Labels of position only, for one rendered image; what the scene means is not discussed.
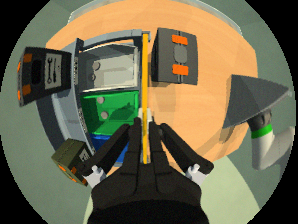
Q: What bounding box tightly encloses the grey metal shelf rack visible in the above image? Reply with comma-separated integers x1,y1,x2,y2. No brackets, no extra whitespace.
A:
35,29,151,155

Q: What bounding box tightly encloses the yellow bar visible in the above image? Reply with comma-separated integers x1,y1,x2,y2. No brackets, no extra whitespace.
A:
142,34,148,163

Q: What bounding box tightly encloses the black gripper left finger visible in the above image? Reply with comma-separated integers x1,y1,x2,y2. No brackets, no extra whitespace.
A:
77,108,143,197

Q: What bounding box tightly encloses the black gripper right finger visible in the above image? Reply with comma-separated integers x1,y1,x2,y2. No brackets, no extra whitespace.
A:
147,108,214,197

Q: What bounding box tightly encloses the green open bin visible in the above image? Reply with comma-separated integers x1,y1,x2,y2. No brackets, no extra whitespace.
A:
80,90,139,135

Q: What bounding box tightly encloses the blue bin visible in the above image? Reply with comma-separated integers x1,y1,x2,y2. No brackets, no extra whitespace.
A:
90,134,129,162

